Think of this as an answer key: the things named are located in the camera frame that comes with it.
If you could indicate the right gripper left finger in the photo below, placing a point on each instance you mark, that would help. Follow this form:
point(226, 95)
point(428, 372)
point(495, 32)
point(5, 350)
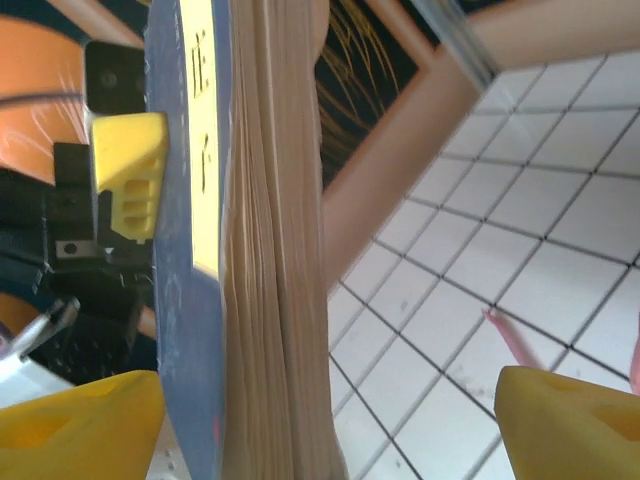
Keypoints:
point(75, 430)

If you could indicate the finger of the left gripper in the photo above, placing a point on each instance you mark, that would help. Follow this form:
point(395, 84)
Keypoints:
point(132, 155)

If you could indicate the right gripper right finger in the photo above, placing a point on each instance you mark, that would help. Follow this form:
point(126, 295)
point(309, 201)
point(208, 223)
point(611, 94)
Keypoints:
point(575, 430)

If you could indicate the pink backpack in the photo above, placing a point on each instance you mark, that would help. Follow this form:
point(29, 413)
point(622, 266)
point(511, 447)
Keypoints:
point(515, 340)

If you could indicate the navy book short yellow label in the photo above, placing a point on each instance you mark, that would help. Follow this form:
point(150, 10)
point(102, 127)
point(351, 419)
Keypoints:
point(265, 250)

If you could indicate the aluminium frame post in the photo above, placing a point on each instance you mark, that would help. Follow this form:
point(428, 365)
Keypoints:
point(462, 37)

